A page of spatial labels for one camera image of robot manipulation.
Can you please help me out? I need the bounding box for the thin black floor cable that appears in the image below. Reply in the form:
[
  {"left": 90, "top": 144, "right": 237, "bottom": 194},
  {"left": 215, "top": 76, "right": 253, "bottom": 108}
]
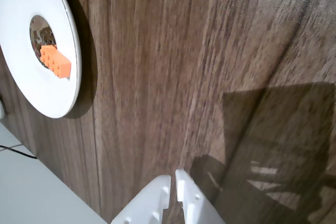
[{"left": 0, "top": 144, "right": 38, "bottom": 159}]

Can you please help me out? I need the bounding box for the white round plate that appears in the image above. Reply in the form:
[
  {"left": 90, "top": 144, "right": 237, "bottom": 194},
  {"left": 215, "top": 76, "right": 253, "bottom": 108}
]
[{"left": 0, "top": 0, "right": 82, "bottom": 119}]

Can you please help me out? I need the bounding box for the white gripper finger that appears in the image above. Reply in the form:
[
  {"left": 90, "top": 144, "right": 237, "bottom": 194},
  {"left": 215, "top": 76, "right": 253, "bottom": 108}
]
[
  {"left": 175, "top": 168, "right": 226, "bottom": 224},
  {"left": 110, "top": 174, "right": 172, "bottom": 224}
]

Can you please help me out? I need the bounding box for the orange lego block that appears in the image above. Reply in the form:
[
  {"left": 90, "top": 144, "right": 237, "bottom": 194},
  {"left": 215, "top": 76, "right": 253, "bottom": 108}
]
[{"left": 39, "top": 45, "right": 72, "bottom": 79}]

